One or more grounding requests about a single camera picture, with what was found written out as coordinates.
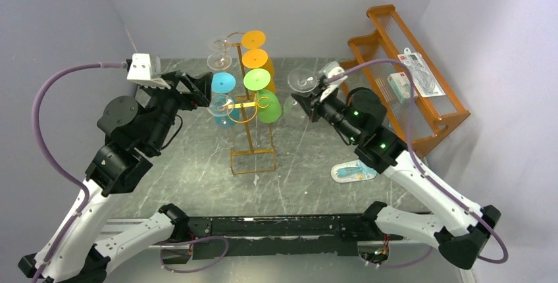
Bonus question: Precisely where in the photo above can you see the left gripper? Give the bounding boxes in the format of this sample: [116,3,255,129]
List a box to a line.
[145,71,215,153]

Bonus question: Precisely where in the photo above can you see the clear wine glass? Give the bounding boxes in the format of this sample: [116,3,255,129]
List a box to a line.
[209,36,231,53]
[207,53,232,72]

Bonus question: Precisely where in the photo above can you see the clear flute glass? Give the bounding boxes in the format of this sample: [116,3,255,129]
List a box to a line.
[208,94,240,144]

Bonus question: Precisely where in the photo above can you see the blue plastic goblet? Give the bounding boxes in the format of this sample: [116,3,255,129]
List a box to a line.
[212,72,236,102]

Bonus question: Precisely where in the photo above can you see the green plastic goblet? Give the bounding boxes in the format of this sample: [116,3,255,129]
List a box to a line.
[243,68,282,124]

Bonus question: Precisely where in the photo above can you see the orange plastic goblet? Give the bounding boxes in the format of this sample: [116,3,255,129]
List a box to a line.
[240,30,266,50]
[241,49,276,93]

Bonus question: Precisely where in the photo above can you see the orange plastic goblet front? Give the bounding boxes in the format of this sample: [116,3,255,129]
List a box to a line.
[240,30,266,50]

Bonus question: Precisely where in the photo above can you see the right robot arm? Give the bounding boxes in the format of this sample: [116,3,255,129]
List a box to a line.
[291,88,501,270]

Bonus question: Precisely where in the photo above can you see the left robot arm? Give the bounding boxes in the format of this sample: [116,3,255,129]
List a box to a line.
[18,72,213,282]

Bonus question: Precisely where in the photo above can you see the toothbrush blister pack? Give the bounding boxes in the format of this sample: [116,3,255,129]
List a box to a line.
[330,160,378,184]

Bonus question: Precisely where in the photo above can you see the small teal box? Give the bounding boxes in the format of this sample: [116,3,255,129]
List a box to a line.
[388,72,418,104]

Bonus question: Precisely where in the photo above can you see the orange wooden shelf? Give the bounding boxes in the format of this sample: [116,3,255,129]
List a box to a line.
[341,5,470,157]

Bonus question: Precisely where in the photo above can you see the white blister package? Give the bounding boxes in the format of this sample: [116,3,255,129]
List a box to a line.
[397,48,446,97]

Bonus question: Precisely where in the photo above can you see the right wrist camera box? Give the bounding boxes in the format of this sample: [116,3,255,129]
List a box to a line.
[319,61,347,102]

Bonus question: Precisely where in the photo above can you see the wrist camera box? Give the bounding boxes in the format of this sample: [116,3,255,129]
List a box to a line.
[126,53,170,89]
[319,61,347,102]

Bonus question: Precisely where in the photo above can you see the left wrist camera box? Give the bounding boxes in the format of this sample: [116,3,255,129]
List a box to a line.
[126,53,170,89]

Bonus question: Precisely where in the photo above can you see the gold wire wine glass rack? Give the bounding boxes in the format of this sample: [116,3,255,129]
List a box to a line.
[216,33,277,175]

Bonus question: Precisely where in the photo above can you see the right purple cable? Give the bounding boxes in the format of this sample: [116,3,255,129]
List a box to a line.
[324,59,509,265]

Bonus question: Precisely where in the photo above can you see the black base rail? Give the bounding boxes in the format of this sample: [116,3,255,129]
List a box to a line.
[144,213,404,261]

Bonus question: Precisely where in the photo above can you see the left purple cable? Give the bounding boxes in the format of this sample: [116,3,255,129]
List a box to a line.
[30,62,130,283]

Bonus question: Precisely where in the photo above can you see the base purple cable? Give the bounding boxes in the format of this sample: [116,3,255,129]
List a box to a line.
[159,235,230,274]

